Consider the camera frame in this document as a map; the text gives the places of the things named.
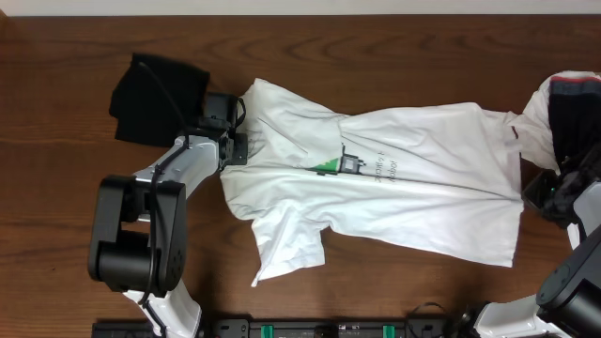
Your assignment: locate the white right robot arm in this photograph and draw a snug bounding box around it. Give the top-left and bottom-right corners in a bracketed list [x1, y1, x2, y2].
[474, 169, 600, 338]

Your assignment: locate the white crumpled garment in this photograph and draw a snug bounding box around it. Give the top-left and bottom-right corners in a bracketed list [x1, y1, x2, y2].
[506, 70, 600, 174]

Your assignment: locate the dark navy striped garment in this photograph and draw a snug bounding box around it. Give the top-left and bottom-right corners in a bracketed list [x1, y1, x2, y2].
[548, 76, 600, 166]

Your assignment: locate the white printed t-shirt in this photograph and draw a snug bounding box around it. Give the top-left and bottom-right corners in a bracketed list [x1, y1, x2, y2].
[221, 79, 523, 281]

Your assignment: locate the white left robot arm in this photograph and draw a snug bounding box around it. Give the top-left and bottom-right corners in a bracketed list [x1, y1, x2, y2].
[88, 132, 248, 338]

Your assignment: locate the black folded cloth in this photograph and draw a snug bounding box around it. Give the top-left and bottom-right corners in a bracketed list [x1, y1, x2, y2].
[109, 53, 210, 147]

